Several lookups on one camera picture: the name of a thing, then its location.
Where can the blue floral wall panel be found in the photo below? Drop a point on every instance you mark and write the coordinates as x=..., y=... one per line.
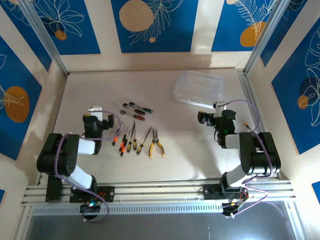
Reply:
x=175, y=37
x=225, y=25
x=75, y=37
x=278, y=32
x=12, y=135
x=317, y=191
x=295, y=112
x=17, y=15
x=2, y=197

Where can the aluminium frame rail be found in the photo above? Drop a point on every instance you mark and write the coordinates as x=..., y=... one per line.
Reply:
x=162, y=190

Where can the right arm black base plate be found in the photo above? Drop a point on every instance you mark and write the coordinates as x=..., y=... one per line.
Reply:
x=210, y=191

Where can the aluminium frame post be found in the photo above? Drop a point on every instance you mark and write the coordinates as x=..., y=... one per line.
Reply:
x=45, y=37
x=263, y=37

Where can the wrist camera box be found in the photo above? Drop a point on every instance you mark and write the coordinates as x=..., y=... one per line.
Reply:
x=219, y=110
x=96, y=112

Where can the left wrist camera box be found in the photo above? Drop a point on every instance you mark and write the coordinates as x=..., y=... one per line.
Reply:
x=96, y=112

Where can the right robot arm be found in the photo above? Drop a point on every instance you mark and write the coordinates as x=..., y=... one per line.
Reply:
x=260, y=155

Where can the clear plastic tool box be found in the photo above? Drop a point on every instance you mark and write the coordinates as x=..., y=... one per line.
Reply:
x=197, y=87

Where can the aluminium side rail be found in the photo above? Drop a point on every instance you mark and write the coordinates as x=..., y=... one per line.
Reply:
x=246, y=87

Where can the yellow connector plug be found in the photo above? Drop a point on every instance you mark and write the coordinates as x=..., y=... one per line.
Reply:
x=247, y=124
x=87, y=115

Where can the black metal bracket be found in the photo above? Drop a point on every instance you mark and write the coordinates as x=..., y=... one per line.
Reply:
x=53, y=190

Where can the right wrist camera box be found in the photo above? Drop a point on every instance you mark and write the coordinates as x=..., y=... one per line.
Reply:
x=219, y=110

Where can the short yellow black file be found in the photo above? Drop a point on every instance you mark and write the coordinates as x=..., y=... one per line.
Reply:
x=129, y=147

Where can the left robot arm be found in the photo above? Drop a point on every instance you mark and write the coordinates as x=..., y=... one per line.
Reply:
x=52, y=155

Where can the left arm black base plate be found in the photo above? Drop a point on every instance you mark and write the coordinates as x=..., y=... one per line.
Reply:
x=110, y=193

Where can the long yellow black file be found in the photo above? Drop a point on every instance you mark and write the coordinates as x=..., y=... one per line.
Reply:
x=140, y=148
x=134, y=143

